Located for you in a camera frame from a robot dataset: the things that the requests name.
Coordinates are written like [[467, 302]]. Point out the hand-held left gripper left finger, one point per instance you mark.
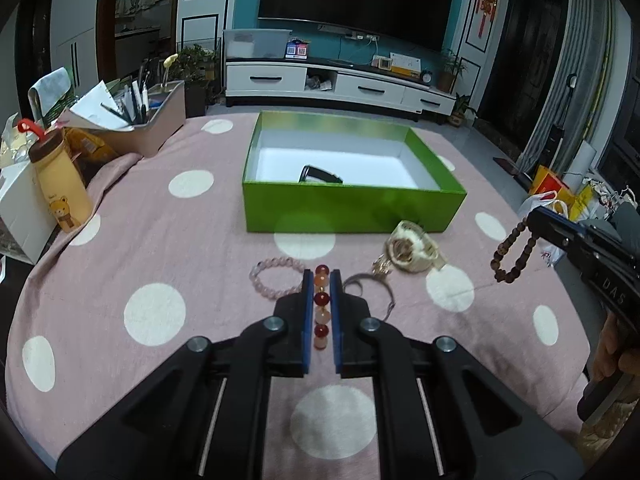
[[306, 310]]

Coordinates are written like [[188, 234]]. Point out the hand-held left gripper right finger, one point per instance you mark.
[[336, 320]]

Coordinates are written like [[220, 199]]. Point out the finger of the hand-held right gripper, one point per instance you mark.
[[565, 220], [555, 237]]

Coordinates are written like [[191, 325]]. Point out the cream wrist watch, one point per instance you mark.
[[407, 247]]

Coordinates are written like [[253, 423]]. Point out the green cardboard box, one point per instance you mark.
[[350, 210]]

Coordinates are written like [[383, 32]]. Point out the black wrist watch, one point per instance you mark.
[[320, 174]]

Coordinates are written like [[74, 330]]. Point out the person's right hand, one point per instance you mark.
[[610, 350]]

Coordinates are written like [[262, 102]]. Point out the white plastic bag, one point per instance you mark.
[[542, 205]]

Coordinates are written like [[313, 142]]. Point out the yellow paper shopping bag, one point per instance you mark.
[[552, 182]]

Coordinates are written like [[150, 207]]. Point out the pink polka dot tablecloth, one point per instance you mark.
[[200, 260]]

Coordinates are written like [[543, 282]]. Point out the small potted floor plant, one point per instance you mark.
[[457, 116]]

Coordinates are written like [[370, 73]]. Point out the grey striped curtain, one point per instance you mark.
[[570, 60]]

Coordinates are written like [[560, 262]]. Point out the potted plant in brown pot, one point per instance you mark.
[[447, 80]]

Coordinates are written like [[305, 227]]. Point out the small black alarm clock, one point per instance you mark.
[[426, 78]]

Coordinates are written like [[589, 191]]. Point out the white and yellow desk calendar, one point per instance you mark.
[[405, 65]]

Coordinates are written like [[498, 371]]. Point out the white television cabinet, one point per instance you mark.
[[280, 80]]

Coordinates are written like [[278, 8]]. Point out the pink desk organizer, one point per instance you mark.
[[160, 130]]

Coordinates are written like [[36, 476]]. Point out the small white device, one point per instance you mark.
[[382, 62]]

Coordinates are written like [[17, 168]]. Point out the potted plant in black planter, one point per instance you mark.
[[195, 95]]

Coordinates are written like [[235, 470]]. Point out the small code sign stand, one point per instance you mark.
[[301, 50], [290, 50]]

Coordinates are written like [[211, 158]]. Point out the bunch of pens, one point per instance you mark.
[[135, 105]]

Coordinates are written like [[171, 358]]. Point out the yellow snack packet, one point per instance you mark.
[[90, 147]]

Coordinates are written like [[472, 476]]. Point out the clear plastic storage bin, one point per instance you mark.
[[255, 44]]

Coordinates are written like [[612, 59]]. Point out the white power strip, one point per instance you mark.
[[362, 36]]

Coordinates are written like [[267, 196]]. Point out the yellow bear drink bottle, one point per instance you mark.
[[60, 185]]

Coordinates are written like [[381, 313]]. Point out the yellow duck head pen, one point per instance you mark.
[[170, 61]]

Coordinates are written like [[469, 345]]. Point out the white paper sheets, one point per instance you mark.
[[95, 102]]

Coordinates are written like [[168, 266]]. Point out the white cardboard box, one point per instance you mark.
[[20, 210]]

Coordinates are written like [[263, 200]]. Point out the grey folded cloth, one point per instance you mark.
[[52, 87]]

